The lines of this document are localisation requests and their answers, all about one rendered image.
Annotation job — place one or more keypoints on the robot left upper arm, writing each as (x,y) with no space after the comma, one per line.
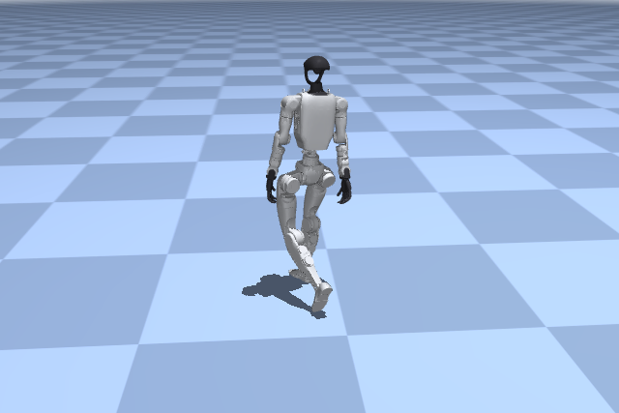
(287,106)

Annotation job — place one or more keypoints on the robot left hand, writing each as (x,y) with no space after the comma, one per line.
(269,186)

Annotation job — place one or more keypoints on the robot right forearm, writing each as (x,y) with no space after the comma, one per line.
(342,151)

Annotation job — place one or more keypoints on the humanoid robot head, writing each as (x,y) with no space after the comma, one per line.
(318,64)

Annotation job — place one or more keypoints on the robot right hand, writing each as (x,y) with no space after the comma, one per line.
(345,187)

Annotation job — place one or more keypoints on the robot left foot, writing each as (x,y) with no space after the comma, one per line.
(321,296)

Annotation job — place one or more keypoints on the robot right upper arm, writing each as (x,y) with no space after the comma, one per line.
(340,121)

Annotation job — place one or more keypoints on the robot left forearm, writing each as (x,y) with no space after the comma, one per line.
(276,156)

